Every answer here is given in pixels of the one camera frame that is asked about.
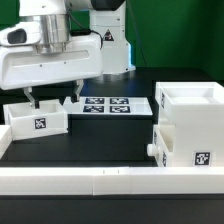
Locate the white front drawer box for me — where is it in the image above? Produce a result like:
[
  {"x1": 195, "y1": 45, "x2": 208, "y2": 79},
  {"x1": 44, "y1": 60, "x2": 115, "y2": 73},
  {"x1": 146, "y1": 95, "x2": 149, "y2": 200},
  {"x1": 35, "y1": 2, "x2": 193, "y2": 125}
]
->
[{"x1": 147, "y1": 124, "x2": 175, "y2": 167}]

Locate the white fence rail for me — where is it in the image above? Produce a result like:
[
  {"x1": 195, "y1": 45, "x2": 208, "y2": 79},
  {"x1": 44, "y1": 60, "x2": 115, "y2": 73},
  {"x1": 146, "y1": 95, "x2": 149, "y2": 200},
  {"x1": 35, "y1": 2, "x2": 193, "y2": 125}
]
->
[
  {"x1": 0, "y1": 125, "x2": 12, "y2": 159},
  {"x1": 0, "y1": 167, "x2": 224, "y2": 195}
]

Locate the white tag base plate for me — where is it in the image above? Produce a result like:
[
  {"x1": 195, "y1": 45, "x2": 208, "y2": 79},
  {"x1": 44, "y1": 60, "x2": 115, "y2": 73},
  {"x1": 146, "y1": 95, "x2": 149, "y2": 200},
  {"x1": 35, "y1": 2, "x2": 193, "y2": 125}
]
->
[{"x1": 63, "y1": 97, "x2": 153, "y2": 116}]

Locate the white drawer cabinet frame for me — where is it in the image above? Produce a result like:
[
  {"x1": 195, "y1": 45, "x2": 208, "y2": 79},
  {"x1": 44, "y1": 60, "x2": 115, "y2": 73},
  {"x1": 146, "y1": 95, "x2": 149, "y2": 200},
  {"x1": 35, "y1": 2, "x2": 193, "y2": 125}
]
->
[{"x1": 155, "y1": 82, "x2": 224, "y2": 167}]

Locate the white front fence rail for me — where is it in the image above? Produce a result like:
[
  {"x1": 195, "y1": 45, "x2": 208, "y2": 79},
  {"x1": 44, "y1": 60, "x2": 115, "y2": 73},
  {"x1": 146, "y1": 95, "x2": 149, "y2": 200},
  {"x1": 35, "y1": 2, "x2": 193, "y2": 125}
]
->
[{"x1": 0, "y1": 167, "x2": 224, "y2": 195}]

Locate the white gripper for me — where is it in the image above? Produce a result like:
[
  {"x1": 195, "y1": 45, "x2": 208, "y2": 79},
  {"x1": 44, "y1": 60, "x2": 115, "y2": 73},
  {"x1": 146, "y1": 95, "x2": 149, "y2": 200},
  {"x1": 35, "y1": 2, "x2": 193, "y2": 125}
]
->
[{"x1": 0, "y1": 24, "x2": 103, "y2": 109}]

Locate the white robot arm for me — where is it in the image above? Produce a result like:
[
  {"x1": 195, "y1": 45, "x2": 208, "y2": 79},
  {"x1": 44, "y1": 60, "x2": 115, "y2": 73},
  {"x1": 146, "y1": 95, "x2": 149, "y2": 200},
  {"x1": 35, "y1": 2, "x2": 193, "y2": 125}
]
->
[{"x1": 0, "y1": 0, "x2": 135, "y2": 101}]

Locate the white left fence rail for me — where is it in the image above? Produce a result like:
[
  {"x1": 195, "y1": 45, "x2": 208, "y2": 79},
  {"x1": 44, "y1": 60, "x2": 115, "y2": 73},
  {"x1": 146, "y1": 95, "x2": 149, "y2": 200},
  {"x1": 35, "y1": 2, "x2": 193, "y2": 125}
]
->
[{"x1": 0, "y1": 125, "x2": 12, "y2": 159}]

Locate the white drawer box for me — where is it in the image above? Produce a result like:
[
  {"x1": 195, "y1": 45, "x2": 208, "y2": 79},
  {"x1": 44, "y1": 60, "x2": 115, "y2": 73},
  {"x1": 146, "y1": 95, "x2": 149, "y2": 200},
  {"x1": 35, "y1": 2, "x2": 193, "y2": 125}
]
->
[
  {"x1": 147, "y1": 124, "x2": 175, "y2": 167},
  {"x1": 3, "y1": 99, "x2": 68, "y2": 140}
]

